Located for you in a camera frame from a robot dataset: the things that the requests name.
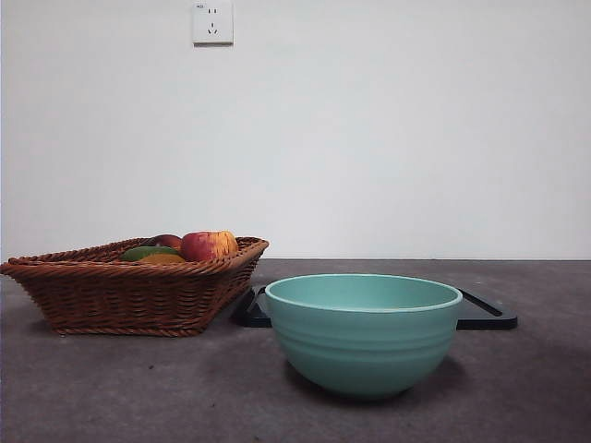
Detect brown yellow kiwifruit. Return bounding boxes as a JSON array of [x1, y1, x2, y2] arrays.
[[136, 252, 187, 265]]

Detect white wall socket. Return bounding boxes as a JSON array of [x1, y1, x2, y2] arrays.
[[192, 2, 235, 46]]

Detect green avocado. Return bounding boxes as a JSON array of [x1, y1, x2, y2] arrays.
[[120, 244, 181, 260]]

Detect dark purple plum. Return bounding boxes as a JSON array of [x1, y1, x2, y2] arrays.
[[143, 233, 183, 250]]

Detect brown wicker basket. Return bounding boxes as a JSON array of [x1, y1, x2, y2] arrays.
[[0, 235, 271, 337]]

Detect black rectangular tray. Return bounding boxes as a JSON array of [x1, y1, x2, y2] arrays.
[[237, 284, 518, 330]]

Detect teal ribbed bowl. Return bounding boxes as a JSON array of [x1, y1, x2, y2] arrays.
[[264, 272, 464, 401]]

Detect red yellow apple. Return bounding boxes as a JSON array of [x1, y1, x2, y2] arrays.
[[179, 229, 240, 262]]

